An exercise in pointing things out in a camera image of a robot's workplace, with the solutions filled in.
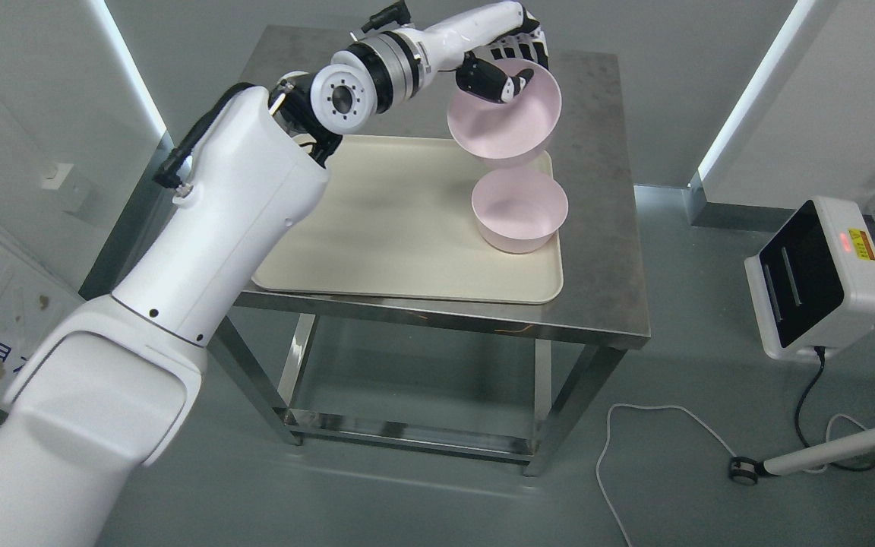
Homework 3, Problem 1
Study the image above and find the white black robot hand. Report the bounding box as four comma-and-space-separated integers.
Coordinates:
422, 1, 549, 104

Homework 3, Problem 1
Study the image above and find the pink bowl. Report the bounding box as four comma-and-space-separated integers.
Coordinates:
471, 167, 569, 254
447, 58, 562, 169

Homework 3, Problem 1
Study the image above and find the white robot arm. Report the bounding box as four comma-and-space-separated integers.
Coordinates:
0, 2, 548, 546

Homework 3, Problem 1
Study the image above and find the cream plastic tray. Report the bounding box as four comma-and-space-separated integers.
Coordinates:
252, 135, 564, 305

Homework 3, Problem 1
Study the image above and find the stainless steel table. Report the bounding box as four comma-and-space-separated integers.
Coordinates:
81, 25, 650, 478

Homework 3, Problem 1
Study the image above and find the white black box device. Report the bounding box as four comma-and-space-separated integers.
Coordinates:
744, 196, 875, 363

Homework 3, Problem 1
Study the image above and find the white wheeled stand leg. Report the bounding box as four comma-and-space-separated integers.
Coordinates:
727, 427, 875, 485

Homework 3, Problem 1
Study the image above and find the white cable on floor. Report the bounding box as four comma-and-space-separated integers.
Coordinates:
595, 403, 738, 547

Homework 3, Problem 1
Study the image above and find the black power cable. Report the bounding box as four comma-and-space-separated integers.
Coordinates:
793, 346, 875, 470

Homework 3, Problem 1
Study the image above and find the white wall socket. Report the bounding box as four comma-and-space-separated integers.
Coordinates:
39, 163, 74, 191

